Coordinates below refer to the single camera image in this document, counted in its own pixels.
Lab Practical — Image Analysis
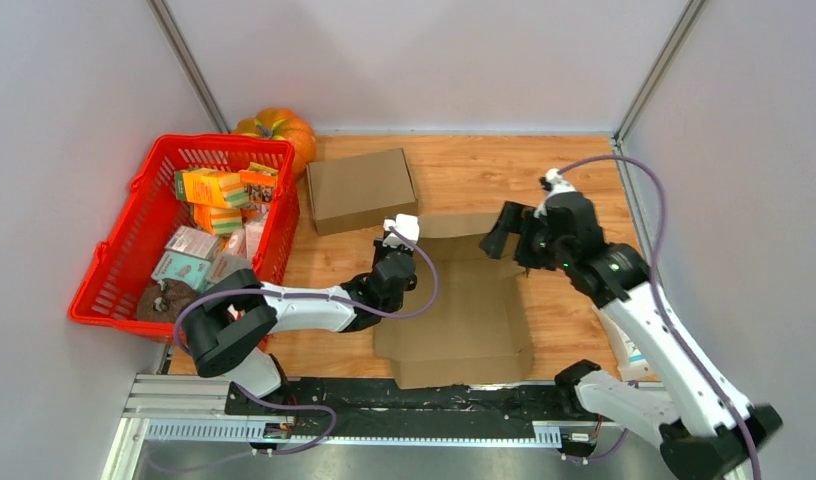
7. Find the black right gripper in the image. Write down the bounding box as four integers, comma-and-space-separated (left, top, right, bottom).
478, 200, 571, 271

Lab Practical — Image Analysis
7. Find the brown cardboard box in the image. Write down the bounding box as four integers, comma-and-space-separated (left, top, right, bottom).
306, 148, 419, 237

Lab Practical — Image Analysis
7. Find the brown cardboard sheet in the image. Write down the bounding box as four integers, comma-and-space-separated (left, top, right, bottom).
373, 213, 534, 389

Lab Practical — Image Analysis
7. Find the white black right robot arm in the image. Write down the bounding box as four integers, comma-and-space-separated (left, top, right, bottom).
480, 191, 783, 479

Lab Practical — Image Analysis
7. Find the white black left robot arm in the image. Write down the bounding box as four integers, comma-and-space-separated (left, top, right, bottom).
173, 231, 417, 415

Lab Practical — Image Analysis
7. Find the orange snack box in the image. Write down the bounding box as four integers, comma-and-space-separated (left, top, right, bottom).
239, 163, 279, 205

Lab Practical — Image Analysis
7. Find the teal cookie box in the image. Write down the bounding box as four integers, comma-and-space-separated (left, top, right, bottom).
150, 251, 211, 292

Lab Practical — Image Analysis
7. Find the grey pink packet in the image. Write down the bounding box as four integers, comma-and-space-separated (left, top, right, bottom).
205, 213, 268, 284

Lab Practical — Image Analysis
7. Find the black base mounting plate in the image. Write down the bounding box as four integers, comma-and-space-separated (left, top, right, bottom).
223, 377, 621, 439

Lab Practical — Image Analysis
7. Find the orange sponge pack lower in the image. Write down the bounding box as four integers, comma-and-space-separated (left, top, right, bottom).
192, 204, 243, 236

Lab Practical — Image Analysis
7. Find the orange sponge pack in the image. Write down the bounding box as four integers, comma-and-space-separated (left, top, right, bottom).
174, 168, 249, 208
192, 204, 243, 236

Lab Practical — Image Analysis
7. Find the orange pumpkin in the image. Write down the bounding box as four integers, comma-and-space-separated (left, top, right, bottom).
232, 107, 317, 178

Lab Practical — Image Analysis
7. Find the white blue pouch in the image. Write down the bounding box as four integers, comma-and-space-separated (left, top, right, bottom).
592, 307, 655, 382

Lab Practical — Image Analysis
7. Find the orange sponge pack upper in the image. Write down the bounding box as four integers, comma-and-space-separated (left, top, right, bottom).
174, 168, 249, 208

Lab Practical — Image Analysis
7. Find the brown netted item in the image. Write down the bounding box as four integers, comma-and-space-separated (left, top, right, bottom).
134, 279, 199, 324

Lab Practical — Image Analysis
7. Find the red plastic shopping basket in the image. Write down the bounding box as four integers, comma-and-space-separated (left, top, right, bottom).
68, 133, 301, 346

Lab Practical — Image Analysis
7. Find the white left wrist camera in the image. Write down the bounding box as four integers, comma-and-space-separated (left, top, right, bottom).
382, 214, 420, 250

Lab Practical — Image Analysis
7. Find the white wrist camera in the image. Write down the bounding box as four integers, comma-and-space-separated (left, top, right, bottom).
382, 214, 420, 250
533, 168, 577, 219

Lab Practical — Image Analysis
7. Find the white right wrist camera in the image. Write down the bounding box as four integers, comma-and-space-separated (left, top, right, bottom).
533, 168, 577, 219

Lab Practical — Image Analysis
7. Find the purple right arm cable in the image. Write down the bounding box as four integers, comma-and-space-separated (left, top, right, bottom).
556, 154, 764, 480

